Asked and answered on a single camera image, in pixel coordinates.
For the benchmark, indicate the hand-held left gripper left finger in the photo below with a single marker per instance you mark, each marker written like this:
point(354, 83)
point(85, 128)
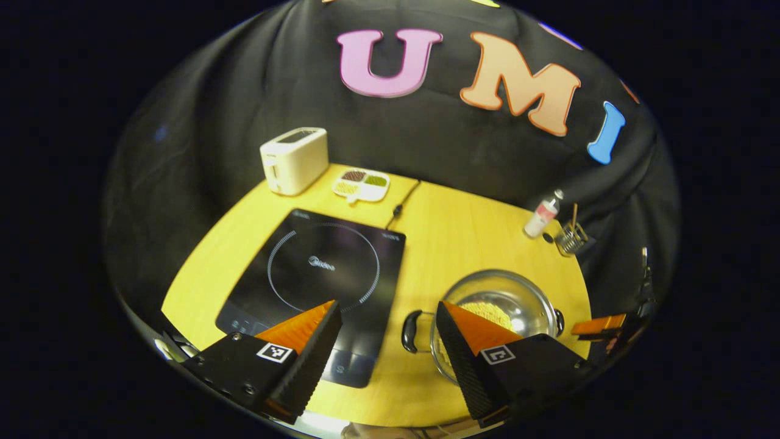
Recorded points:
point(314, 360)

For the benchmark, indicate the small clear bottle pink label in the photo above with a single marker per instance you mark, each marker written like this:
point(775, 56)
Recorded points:
point(541, 216)

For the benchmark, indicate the black induction cooktop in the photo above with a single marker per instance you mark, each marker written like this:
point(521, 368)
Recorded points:
point(292, 286)

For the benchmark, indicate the stainless steel pot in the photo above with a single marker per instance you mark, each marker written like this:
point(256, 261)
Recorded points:
point(521, 291)

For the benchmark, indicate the white toaster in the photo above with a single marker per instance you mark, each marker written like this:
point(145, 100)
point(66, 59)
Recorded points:
point(295, 161)

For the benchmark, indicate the white divided dish with beans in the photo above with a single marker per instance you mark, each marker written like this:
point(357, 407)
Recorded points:
point(361, 185)

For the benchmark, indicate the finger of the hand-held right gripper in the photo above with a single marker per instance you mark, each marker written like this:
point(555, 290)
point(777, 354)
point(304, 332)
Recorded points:
point(600, 326)

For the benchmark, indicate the glass jar with sticks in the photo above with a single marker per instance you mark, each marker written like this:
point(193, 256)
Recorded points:
point(571, 238)

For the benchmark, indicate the yellow soybeans pile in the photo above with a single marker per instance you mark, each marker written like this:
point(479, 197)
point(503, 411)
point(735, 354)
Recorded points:
point(493, 312)

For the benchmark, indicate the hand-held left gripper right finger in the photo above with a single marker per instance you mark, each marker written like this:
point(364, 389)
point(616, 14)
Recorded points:
point(466, 366)

